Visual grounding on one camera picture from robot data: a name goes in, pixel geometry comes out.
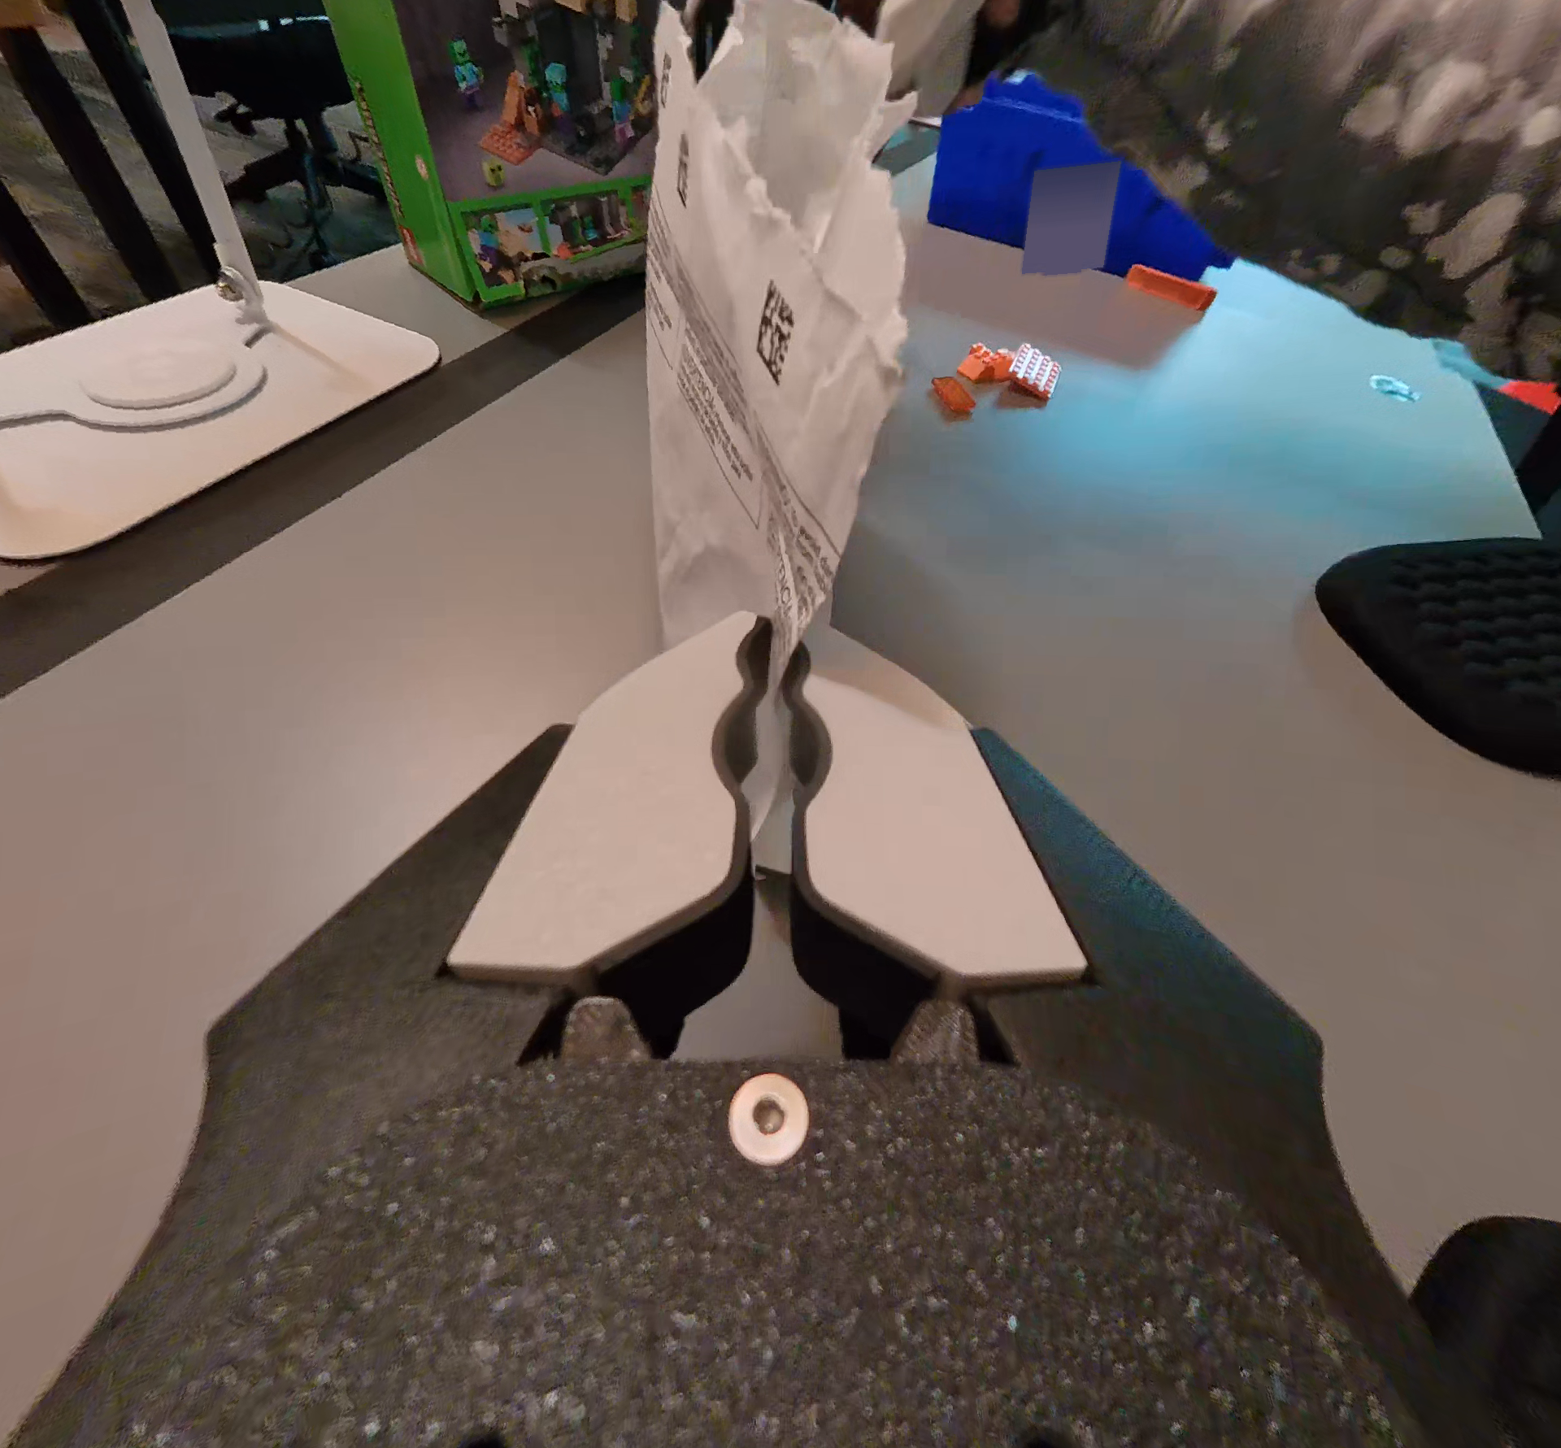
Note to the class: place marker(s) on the person's right forearm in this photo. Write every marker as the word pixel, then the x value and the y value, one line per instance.
pixel 1341 70

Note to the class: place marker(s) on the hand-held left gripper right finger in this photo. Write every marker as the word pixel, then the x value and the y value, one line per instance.
pixel 939 851

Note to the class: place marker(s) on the green toy set box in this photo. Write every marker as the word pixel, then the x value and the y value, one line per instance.
pixel 402 70

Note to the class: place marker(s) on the small white disc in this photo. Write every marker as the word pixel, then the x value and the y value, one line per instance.
pixel 1395 389

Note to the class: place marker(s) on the orange toy block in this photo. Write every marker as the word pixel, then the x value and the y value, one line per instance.
pixel 1171 289

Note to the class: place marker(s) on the blue plastic object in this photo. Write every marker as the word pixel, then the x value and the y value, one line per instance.
pixel 976 167

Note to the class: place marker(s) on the large orange studded plate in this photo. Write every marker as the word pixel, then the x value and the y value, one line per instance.
pixel 1034 372

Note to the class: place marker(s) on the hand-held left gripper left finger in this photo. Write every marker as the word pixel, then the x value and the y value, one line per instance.
pixel 597 851

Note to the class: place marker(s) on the clear orange plate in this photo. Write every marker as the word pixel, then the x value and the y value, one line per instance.
pixel 954 396

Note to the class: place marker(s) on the large printed paper bag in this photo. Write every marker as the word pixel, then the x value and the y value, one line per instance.
pixel 756 252

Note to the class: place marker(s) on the white desk lamp stand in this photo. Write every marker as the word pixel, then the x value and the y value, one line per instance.
pixel 184 399

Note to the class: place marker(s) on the small red object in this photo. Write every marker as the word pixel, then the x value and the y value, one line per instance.
pixel 1531 396

